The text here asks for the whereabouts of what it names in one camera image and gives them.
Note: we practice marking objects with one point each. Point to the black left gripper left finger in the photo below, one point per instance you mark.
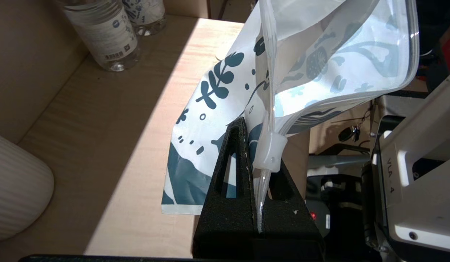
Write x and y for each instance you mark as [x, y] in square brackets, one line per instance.
[228, 225]

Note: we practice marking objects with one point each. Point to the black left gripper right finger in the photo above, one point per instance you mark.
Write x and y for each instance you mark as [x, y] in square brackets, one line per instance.
[290, 225]

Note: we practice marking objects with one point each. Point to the horse print plastic pouch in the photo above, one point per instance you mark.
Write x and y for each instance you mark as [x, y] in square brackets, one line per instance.
[312, 54]

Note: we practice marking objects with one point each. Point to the grey black robot base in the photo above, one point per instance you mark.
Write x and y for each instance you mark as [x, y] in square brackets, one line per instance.
[421, 182]

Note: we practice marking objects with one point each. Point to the black key bunch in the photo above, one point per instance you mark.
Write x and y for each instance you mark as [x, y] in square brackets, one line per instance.
[346, 134]

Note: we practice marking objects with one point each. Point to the white ribbed ceramic mug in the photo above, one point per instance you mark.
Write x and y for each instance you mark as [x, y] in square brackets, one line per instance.
[17, 189]

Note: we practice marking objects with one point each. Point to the clear water bottle black cap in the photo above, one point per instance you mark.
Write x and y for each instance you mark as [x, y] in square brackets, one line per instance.
[147, 14]
[105, 36]

